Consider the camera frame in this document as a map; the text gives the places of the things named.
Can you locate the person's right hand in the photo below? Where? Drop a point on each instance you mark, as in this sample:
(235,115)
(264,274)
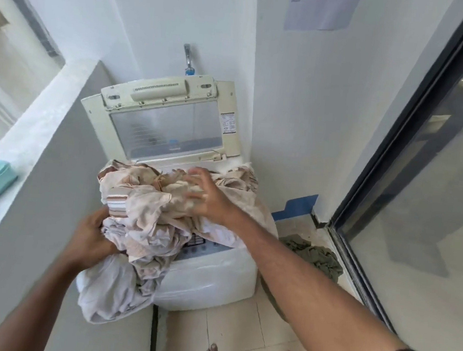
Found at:
(210,199)

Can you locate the person's left hand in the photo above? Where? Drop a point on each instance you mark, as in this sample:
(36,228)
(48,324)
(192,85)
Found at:
(88,238)

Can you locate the person's left fingers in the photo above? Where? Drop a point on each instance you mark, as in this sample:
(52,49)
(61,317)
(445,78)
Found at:
(105,222)

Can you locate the person's right fingers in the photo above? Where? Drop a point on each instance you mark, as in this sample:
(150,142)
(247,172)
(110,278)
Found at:
(197,190)

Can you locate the beige striped bed sheet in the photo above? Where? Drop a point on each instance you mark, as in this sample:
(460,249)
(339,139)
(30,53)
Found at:
(165,216)

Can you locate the person's left forearm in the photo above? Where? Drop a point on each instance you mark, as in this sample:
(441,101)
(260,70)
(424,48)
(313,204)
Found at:
(29,301)

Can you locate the person's right forearm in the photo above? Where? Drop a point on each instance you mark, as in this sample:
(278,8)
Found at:
(306,289)

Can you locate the cream washing machine lid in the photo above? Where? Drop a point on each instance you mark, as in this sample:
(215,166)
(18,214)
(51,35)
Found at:
(168,117)

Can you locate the white top-load washing machine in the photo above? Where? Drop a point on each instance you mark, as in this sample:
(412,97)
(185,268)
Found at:
(208,274)

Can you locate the blue tape strip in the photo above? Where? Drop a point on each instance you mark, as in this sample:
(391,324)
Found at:
(295,208)

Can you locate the metal water tap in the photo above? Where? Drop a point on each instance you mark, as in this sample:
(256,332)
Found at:
(188,59)

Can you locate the olive green cloth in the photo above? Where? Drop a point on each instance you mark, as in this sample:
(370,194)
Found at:
(316,258)

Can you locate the black framed sliding glass door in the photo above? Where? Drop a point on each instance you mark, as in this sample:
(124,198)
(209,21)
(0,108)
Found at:
(413,174)

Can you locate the white paper notice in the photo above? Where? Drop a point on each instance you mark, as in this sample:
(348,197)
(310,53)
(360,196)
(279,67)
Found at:
(320,7)

